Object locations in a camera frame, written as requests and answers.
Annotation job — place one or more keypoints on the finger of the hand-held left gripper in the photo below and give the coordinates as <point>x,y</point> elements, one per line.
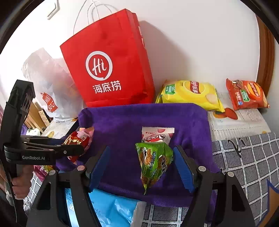
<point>43,140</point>
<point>67,151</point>

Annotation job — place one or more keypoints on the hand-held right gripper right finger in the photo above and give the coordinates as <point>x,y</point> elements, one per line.
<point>183,168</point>

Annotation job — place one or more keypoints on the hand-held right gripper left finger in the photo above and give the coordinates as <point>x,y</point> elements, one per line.
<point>100,165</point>

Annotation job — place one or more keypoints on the red snack packet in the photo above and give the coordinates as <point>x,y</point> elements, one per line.
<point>82,139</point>

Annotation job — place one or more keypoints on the green triangular snack packet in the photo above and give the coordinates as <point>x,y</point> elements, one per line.
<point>152,161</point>

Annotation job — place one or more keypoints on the purple towel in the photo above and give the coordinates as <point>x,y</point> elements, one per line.
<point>130,117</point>

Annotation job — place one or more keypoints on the person's left hand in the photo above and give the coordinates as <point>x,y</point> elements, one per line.
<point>21,183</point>

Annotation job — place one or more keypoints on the wooden headboard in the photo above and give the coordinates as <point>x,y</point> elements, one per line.
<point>32,117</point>

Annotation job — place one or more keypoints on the small white snack packet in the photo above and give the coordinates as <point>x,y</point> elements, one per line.
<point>157,134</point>

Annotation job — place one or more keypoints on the blue tissue pack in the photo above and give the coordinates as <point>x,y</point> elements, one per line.
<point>109,209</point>

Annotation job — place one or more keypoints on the grey checked blanket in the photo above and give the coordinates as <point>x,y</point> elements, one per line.
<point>239,157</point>

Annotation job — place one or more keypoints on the white plastic bag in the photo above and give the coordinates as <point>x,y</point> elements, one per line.
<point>48,76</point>

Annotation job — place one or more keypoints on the yellow chip bag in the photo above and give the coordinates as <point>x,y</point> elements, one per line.
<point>189,93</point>

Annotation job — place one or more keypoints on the orange chip bag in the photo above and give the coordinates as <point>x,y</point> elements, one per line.
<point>246,93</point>

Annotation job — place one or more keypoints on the red paper bag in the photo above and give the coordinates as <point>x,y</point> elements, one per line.
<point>109,43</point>

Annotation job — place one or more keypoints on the brown wooden door frame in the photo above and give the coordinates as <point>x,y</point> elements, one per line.
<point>266,54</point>

